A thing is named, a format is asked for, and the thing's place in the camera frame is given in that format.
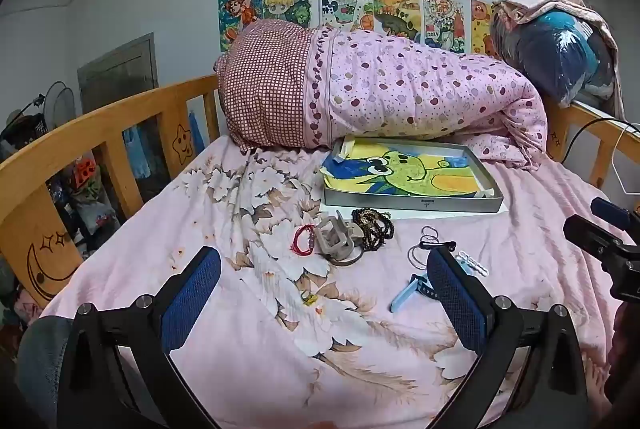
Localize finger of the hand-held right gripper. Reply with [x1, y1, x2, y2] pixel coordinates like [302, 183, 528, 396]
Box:
[564, 214, 640, 261]
[591, 198, 633, 231]

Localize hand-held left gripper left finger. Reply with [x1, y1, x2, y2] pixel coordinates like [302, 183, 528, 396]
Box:
[57, 246, 223, 429]

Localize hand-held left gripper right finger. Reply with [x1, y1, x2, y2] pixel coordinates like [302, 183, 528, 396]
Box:
[426, 246, 588, 429]

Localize grey shallow box tray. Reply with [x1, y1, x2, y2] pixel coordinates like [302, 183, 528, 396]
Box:
[322, 136, 505, 213]

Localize black bead necklace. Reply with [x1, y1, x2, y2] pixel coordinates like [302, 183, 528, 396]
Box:
[351, 208, 396, 253]

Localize red cord bracelet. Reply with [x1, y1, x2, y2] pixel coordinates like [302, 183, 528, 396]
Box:
[291, 224, 319, 255]

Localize grey hair claw clip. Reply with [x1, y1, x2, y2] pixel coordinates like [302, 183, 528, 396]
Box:
[314, 210, 357, 260]

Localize person's right hand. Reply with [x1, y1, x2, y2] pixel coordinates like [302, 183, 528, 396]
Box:
[582, 354, 618, 417]

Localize white beaded hair clip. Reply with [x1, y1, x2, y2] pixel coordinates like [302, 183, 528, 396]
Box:
[455, 250, 488, 278]

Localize pink floral bed sheet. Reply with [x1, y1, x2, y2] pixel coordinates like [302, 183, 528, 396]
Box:
[37, 132, 621, 429]

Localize yellow green cartoon painting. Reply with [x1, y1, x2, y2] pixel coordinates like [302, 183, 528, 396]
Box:
[322, 140, 493, 206]

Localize pile of colourful clutter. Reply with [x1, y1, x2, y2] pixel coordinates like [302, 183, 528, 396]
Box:
[45, 149, 121, 250]

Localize light blue hanging cloth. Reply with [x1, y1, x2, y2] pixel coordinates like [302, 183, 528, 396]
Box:
[122, 109, 206, 180]

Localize grey blue cloth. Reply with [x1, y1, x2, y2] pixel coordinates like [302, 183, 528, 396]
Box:
[19, 316, 76, 429]

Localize blue plush in plastic bag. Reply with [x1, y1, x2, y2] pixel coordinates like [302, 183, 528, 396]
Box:
[490, 9, 616, 107]

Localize pink dotted rolled quilt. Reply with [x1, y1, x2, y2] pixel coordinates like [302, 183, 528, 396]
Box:
[214, 20, 548, 170]

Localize standing fan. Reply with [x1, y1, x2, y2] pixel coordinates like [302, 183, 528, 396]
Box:
[45, 82, 77, 130]

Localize grey door panel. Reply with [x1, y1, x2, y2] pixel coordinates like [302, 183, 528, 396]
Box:
[77, 33, 160, 115]

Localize black plastic basket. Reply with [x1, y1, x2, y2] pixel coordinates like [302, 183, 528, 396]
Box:
[0, 112, 48, 146]

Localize white wire hanger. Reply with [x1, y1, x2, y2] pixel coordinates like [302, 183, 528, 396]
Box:
[612, 124, 640, 197]

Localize thin wire rings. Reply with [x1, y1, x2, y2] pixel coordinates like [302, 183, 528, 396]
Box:
[407, 243, 432, 271]

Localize black cable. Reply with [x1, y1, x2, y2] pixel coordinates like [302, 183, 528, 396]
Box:
[564, 116, 640, 162]

